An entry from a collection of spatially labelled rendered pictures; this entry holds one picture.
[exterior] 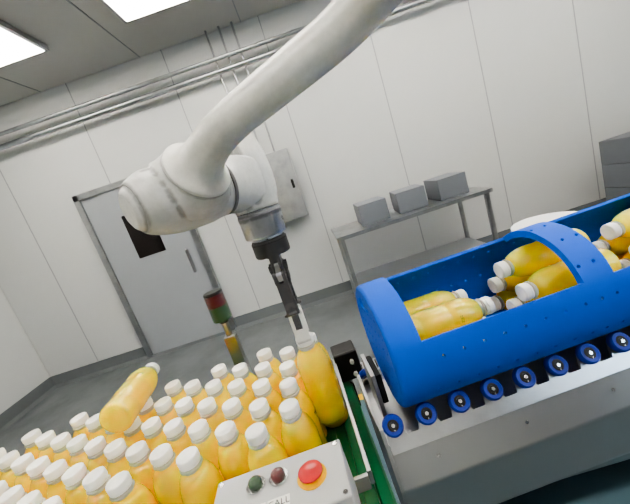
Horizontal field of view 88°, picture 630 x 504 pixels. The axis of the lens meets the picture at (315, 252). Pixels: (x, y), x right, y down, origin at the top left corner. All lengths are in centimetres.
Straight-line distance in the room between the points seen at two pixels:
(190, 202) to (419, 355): 49
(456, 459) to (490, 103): 428
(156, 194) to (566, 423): 90
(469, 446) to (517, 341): 25
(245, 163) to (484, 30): 444
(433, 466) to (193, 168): 73
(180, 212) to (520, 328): 65
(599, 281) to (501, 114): 406
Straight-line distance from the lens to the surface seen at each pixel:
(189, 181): 50
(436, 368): 70
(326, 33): 49
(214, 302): 109
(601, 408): 98
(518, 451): 90
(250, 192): 61
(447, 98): 453
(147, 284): 466
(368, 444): 87
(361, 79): 431
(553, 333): 81
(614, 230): 104
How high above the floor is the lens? 149
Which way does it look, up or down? 12 degrees down
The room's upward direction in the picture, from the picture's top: 18 degrees counter-clockwise
